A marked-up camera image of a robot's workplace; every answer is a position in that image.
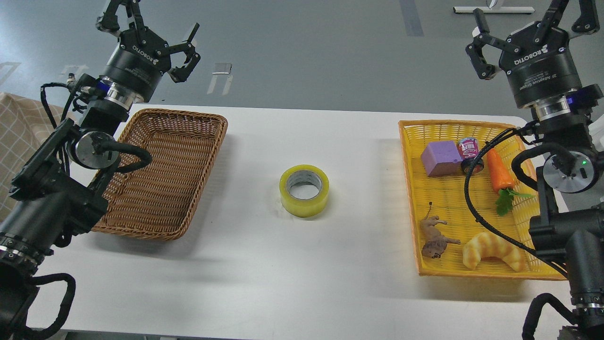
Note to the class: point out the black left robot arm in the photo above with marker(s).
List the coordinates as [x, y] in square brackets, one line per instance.
[59, 191]

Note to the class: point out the white bar stand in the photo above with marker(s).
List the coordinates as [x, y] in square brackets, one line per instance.
[495, 7]

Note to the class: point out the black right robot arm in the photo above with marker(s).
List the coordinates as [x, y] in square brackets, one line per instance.
[564, 159]

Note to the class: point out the brown wicker basket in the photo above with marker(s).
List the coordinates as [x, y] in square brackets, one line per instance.
[158, 202]

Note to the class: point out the yellow tape roll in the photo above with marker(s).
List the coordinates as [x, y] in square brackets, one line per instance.
[304, 174]

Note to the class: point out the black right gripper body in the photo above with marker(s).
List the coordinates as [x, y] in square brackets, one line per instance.
[540, 70]

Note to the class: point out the toy croissant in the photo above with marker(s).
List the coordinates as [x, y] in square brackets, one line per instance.
[487, 245]

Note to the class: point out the orange toy carrot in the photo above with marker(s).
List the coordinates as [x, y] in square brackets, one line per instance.
[503, 183]

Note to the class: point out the purple block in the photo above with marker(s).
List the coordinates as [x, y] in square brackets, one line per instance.
[441, 158]

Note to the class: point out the brown toy lion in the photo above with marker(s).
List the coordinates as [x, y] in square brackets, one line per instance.
[436, 243]

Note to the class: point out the beige checked cloth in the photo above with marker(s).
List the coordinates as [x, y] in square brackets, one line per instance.
[24, 126]

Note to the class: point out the small pink can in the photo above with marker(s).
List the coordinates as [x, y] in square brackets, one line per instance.
[468, 148]

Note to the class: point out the yellow plastic basket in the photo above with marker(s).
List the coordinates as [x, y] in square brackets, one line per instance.
[444, 196]

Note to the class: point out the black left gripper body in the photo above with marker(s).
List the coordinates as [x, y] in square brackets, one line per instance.
[138, 64]

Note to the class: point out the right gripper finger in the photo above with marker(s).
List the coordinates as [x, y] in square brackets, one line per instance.
[587, 22]
[484, 70]

